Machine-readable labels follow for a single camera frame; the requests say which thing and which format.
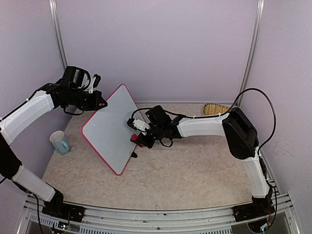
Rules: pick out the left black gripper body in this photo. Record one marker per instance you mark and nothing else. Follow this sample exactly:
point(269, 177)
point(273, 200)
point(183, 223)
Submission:
point(88, 104)

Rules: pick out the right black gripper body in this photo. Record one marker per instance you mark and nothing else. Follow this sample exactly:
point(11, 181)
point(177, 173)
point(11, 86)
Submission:
point(157, 133)

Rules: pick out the pink framed whiteboard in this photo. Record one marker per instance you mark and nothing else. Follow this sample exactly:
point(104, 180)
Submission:
point(107, 132)

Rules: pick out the red black whiteboard eraser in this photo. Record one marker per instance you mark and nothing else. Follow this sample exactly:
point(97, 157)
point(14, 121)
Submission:
point(134, 138)

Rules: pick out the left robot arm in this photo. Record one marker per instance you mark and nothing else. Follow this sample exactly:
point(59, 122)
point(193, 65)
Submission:
point(76, 88)

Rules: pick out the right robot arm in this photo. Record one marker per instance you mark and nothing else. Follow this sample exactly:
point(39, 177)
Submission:
point(233, 125)

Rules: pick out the light blue mug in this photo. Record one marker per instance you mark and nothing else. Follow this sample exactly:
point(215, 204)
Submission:
point(60, 142)

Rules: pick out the woven bamboo tray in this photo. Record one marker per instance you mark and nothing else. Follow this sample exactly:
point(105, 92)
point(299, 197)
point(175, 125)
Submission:
point(210, 109)

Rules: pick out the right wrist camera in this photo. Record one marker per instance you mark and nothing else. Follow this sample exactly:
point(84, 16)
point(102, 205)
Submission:
point(138, 125)

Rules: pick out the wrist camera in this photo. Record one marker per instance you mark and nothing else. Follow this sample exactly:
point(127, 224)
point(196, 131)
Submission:
point(138, 125)
point(93, 83)

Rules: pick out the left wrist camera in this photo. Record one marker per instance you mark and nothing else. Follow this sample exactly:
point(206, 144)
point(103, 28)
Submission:
point(93, 83)

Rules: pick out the left aluminium corner post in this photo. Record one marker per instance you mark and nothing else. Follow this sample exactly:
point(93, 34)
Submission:
point(57, 31)

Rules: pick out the aluminium corner post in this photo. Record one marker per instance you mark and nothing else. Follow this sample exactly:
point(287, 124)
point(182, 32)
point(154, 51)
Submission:
point(257, 21)
point(57, 31)

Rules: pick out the right aluminium corner post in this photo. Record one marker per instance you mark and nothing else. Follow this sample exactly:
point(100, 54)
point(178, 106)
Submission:
point(257, 21)

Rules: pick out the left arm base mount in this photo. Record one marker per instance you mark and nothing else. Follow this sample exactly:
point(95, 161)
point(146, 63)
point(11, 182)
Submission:
point(57, 208)

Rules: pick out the front aluminium rail frame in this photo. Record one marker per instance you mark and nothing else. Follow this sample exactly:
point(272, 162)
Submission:
point(100, 220)

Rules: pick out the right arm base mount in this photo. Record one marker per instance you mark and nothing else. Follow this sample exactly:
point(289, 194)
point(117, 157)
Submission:
point(257, 208)

